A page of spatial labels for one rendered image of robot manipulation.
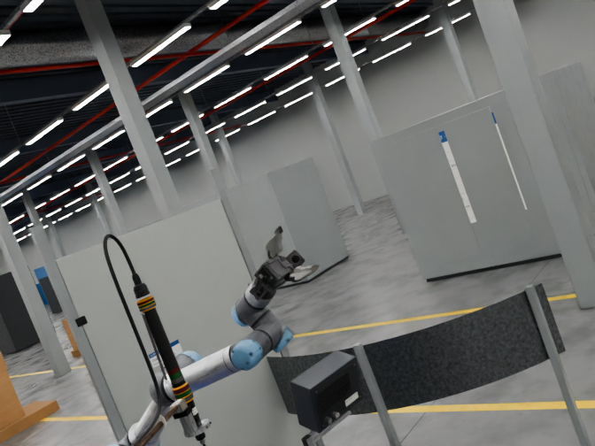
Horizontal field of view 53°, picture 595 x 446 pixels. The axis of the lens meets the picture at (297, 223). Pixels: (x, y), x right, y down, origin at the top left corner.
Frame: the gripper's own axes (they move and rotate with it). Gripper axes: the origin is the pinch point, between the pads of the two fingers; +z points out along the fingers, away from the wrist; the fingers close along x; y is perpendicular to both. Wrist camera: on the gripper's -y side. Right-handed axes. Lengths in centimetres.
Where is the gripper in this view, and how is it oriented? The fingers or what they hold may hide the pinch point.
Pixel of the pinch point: (301, 244)
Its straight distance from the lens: 158.0
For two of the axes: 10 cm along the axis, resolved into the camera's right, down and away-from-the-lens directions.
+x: -6.9, -7.0, 1.7
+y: -5.4, 3.5, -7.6
